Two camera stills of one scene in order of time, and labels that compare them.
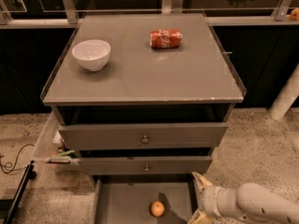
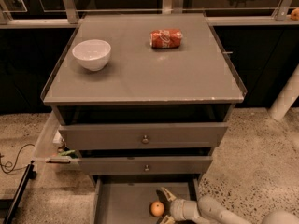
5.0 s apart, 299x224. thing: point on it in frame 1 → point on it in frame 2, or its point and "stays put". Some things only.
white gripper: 209,197 → 177,208
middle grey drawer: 144,165 stays put
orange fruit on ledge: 294,14 stays put
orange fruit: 157,208 stays put
